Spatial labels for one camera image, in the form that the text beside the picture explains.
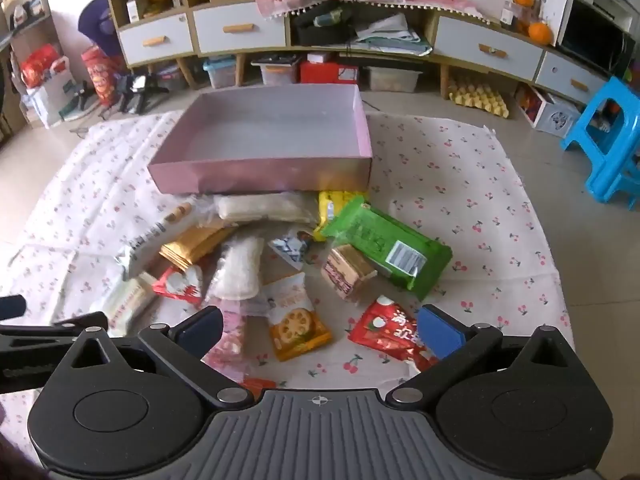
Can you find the clear bin black lid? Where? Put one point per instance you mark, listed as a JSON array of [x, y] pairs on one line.
[[275, 72]]

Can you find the white printed box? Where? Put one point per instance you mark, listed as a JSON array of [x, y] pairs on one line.
[[555, 115]]

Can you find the red white small packet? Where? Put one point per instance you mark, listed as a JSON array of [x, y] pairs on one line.
[[177, 285]]

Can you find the brown wafer packet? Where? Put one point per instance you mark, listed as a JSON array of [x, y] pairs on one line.
[[345, 270]]

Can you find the green black tool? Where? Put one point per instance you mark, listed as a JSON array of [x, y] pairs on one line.
[[80, 104]]

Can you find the red gift bag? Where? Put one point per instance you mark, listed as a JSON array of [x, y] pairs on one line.
[[42, 65]]

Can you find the silver egg roll packet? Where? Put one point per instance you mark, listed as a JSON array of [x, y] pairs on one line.
[[145, 242]]

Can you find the orange lotus root packet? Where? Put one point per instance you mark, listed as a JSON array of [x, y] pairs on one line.
[[295, 330]]

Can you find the white cream snack packet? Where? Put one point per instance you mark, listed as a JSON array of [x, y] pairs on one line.
[[127, 300]]

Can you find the red printed bag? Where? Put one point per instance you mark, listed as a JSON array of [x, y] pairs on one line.
[[102, 77]]

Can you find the blue lid storage bin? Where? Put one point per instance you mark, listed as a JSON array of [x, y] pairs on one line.
[[220, 72]]

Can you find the yellow snack packet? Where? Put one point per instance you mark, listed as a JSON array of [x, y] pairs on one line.
[[332, 205]]

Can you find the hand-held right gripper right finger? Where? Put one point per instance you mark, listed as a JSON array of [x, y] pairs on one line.
[[440, 332]]

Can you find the small white box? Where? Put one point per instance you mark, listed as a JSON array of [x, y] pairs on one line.
[[320, 57]]

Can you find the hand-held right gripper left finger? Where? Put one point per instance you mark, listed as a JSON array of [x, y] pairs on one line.
[[200, 330]]

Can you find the white shopping bag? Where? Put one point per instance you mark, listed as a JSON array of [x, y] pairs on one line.
[[50, 100]]

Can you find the white storage bin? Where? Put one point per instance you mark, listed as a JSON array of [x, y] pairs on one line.
[[390, 80]]

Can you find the green snack packet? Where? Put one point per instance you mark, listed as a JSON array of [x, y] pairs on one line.
[[370, 235]]

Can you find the cherry print cloth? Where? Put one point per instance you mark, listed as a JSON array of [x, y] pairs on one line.
[[450, 185]]

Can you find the blue plastic stool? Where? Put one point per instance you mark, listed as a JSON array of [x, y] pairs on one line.
[[615, 95]]

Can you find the gold snack packet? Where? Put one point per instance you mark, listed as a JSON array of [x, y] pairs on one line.
[[192, 247]]

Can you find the pile of folded papers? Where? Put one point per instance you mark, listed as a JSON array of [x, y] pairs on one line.
[[390, 35]]

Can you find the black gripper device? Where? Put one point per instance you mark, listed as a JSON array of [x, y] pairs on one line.
[[140, 91]]

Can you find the wooden shelf rack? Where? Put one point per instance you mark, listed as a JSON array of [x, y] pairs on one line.
[[25, 20]]

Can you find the clear rice cake packet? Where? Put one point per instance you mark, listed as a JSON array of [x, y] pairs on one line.
[[265, 207], [235, 272]]

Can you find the blue white small packet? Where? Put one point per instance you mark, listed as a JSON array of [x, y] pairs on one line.
[[290, 250]]

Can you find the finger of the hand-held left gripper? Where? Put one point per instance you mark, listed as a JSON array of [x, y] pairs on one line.
[[60, 330], [11, 307]]

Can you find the yellow egg tray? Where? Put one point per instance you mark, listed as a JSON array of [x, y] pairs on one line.
[[477, 97]]

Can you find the white printer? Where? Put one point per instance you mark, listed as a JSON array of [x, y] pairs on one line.
[[617, 5]]

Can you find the white carton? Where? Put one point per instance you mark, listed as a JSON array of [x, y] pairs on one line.
[[133, 10]]

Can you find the black bag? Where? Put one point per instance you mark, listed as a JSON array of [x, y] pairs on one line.
[[312, 30]]

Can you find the pink cardboard box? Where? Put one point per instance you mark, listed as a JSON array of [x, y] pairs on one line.
[[270, 130]]

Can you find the white microwave oven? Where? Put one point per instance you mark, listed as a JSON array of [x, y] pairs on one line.
[[592, 35]]

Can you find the red box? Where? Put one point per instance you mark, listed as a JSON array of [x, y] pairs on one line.
[[322, 74]]

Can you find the yellow plush toy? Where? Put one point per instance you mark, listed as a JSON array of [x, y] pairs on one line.
[[159, 0]]

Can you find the purple hat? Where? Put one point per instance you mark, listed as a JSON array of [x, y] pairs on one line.
[[97, 25]]

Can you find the red strawberry print packet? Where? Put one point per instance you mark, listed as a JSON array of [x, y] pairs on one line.
[[385, 330]]

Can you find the pink nougat packet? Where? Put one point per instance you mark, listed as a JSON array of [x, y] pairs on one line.
[[232, 340]]

